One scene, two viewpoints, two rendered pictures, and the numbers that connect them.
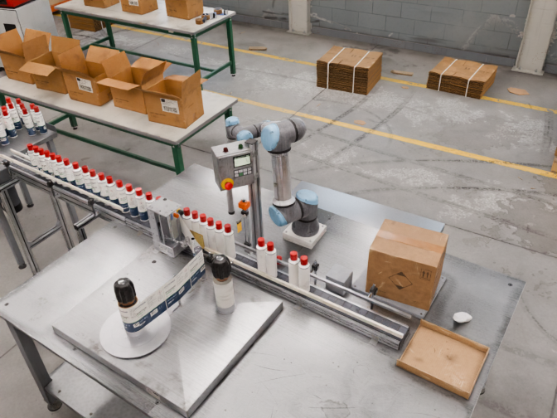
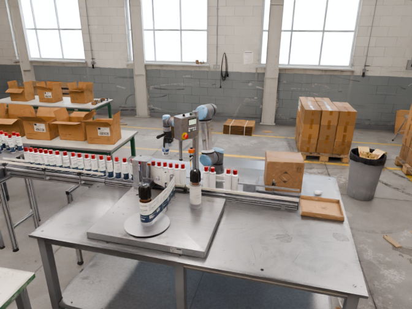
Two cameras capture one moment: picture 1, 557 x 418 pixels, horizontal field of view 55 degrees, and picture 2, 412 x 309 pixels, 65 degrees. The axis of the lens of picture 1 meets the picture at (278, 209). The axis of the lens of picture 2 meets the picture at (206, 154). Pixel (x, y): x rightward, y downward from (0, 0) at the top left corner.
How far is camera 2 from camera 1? 1.14 m
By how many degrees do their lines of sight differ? 24
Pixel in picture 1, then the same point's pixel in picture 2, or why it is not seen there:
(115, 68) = (61, 116)
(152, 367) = (169, 237)
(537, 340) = not seen: hidden behind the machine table
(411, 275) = (291, 171)
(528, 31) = (264, 104)
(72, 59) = (28, 114)
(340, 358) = (271, 217)
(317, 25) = (152, 111)
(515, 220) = not seen: hidden behind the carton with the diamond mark
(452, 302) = (308, 189)
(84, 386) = (89, 295)
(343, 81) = not seen: hidden behind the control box
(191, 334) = (183, 220)
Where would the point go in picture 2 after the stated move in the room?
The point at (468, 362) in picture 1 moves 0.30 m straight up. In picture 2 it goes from (333, 208) to (339, 172)
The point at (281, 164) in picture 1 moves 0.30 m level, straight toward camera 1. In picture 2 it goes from (208, 127) to (221, 138)
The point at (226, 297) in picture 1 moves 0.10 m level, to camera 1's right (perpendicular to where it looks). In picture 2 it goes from (198, 195) to (211, 193)
